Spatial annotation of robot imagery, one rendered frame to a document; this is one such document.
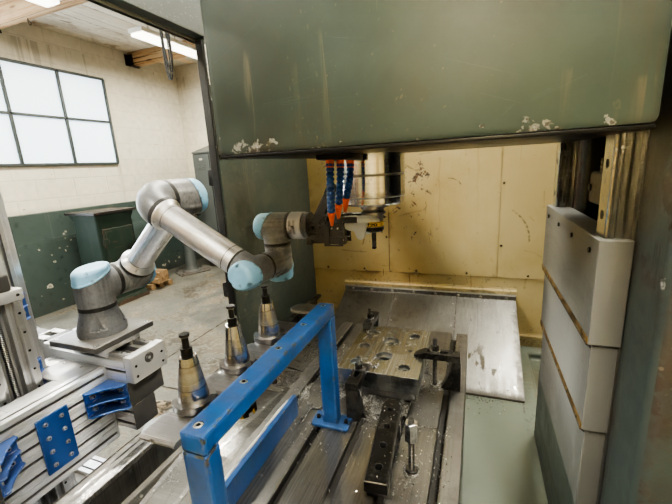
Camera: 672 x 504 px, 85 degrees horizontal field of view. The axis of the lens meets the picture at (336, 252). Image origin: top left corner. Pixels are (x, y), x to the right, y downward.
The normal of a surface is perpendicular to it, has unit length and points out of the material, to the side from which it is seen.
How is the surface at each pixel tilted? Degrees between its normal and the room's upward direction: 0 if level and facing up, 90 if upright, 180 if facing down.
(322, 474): 0
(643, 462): 90
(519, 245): 90
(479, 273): 90
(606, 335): 90
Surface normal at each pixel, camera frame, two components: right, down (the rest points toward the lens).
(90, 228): -0.36, 0.22
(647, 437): -0.91, 0.15
